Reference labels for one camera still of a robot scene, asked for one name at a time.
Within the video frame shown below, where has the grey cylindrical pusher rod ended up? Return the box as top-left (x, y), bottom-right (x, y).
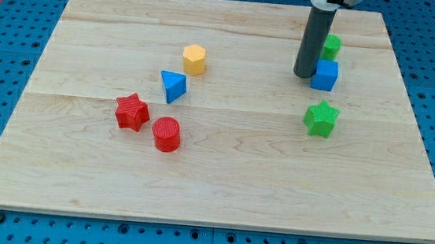
top-left (293, 6), bottom-right (336, 79)

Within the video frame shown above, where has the yellow hexagon block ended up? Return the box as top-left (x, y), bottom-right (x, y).
top-left (182, 44), bottom-right (206, 76)

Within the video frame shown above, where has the red cylinder block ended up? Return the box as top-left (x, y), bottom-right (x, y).
top-left (152, 116), bottom-right (181, 153)

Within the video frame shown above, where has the green star block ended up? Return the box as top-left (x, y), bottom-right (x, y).
top-left (303, 101), bottom-right (340, 138)

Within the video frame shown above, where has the blue triangle block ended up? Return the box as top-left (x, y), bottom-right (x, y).
top-left (161, 70), bottom-right (187, 104)

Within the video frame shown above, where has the red star block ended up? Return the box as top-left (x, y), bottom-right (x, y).
top-left (115, 93), bottom-right (150, 131)

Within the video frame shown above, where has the green cylinder block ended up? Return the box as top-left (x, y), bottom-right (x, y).
top-left (320, 34), bottom-right (342, 61)

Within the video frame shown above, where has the blue cube block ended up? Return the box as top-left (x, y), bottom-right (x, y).
top-left (310, 59), bottom-right (338, 91)

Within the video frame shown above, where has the light wooden board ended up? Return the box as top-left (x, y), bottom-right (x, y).
top-left (0, 0), bottom-right (435, 244)

